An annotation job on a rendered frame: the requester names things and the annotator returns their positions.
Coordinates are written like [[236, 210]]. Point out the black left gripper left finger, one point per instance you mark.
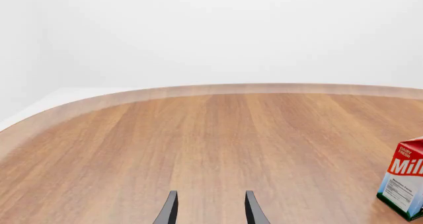
[[168, 210]]

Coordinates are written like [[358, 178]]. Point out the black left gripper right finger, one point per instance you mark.
[[253, 211]]

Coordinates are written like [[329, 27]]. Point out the red and white milk carton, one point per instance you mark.
[[404, 182]]

